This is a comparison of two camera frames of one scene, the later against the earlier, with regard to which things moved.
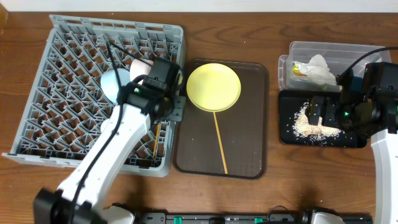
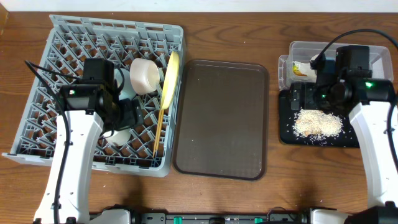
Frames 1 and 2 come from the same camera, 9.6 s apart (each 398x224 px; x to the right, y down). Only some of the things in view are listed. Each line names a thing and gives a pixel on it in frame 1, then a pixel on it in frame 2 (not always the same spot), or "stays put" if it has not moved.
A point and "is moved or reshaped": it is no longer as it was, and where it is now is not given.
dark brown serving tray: [244, 129] stays put
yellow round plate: [213, 87] is moved or reshaped
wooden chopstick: [158, 126] stays put
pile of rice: [302, 127] stays put
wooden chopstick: [221, 145] to [162, 113]
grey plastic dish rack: [63, 106] stays put
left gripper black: [179, 109] to [134, 112]
